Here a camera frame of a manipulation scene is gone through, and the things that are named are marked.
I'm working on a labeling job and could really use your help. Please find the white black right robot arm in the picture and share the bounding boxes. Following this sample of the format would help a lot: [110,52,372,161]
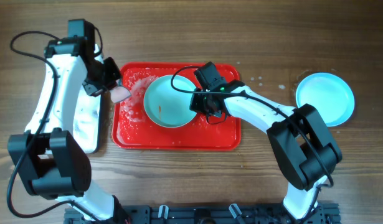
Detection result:
[190,80,343,222]

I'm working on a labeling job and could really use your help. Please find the light blue plate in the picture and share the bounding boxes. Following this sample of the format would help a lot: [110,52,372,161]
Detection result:
[295,72,355,127]
[143,75,197,128]

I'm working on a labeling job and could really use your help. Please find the black soapy water tray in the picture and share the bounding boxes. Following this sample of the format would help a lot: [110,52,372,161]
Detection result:
[73,86,102,154]

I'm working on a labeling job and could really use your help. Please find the red plastic tray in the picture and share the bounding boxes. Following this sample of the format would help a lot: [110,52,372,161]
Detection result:
[111,62,241,151]

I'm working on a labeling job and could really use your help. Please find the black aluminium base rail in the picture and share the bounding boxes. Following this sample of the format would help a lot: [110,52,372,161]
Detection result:
[63,203,341,224]

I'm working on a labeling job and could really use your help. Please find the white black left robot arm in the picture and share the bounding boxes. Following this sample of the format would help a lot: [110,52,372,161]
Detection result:
[7,37,131,223]

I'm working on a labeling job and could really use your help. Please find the light blue plate back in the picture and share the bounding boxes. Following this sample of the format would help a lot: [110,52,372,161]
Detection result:
[143,75,197,128]

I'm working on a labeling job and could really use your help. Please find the pink sponge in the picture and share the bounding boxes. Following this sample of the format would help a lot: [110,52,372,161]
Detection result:
[110,79,131,103]

